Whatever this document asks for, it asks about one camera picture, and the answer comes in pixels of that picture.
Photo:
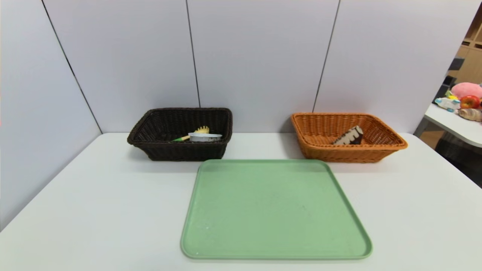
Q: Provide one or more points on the chocolate blueberry cake slice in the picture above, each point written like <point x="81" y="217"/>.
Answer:
<point x="350" y="137"/>

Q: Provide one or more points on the dark brown wicker basket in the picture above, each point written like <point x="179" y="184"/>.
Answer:
<point x="169" y="150"/>

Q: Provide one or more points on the orange wicker basket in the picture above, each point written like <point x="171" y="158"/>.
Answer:
<point x="320" y="150"/>

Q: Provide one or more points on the light green plastic tray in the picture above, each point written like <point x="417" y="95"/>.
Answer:
<point x="278" y="218"/>

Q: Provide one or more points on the white unicorn toy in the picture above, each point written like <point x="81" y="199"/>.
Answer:
<point x="447" y="104"/>

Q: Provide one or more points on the black office chair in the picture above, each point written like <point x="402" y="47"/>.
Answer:
<point x="450" y="81"/>

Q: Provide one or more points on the white side table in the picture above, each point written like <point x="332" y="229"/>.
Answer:
<point x="457" y="126"/>

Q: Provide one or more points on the pink plush toy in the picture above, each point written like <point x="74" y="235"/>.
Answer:
<point x="467" y="89"/>

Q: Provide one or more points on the red apple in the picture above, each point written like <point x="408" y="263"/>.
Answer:
<point x="470" y="102"/>

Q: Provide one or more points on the brown bread loaf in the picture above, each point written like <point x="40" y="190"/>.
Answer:
<point x="471" y="114"/>

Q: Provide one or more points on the wooden shelf cabinet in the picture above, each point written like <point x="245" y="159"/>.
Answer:
<point x="470" y="64"/>

